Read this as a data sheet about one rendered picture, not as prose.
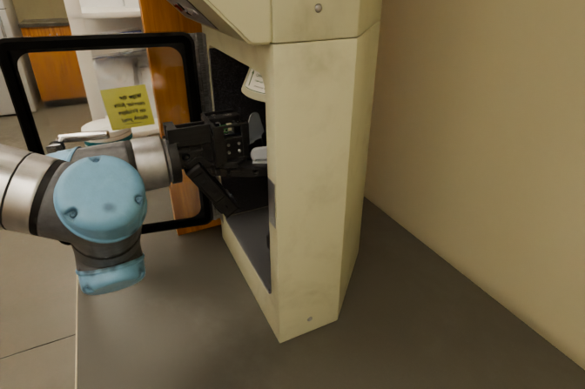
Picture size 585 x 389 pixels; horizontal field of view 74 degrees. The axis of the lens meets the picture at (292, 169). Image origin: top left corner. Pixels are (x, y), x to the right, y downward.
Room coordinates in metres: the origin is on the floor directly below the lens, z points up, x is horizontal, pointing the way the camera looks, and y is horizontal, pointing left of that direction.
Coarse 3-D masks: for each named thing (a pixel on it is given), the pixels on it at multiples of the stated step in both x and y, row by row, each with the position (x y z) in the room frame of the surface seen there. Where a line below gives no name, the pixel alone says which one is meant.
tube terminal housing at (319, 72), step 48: (288, 0) 0.45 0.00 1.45; (336, 0) 0.47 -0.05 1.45; (240, 48) 0.54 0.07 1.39; (288, 48) 0.45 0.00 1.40; (336, 48) 0.48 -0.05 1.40; (288, 96) 0.45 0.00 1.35; (336, 96) 0.48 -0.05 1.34; (288, 144) 0.45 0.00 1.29; (336, 144) 0.48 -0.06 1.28; (288, 192) 0.45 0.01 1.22; (336, 192) 0.48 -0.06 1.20; (288, 240) 0.45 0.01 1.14; (336, 240) 0.48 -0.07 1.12; (288, 288) 0.45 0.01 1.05; (336, 288) 0.49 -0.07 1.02; (288, 336) 0.45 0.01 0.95
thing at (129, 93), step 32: (32, 64) 0.64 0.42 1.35; (64, 64) 0.65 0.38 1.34; (96, 64) 0.67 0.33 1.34; (128, 64) 0.68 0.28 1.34; (160, 64) 0.69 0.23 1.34; (32, 96) 0.64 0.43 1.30; (64, 96) 0.65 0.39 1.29; (96, 96) 0.66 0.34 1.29; (128, 96) 0.68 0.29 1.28; (160, 96) 0.69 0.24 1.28; (64, 128) 0.65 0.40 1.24; (96, 128) 0.66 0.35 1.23; (128, 128) 0.67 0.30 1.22; (160, 128) 0.69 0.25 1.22; (160, 192) 0.68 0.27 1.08; (192, 192) 0.70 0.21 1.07
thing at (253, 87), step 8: (248, 72) 0.59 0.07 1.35; (256, 72) 0.57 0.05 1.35; (248, 80) 0.58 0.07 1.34; (256, 80) 0.56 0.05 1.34; (248, 88) 0.57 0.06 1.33; (256, 88) 0.55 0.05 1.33; (264, 88) 0.54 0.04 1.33; (248, 96) 0.56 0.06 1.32; (256, 96) 0.55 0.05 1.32; (264, 96) 0.54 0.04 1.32
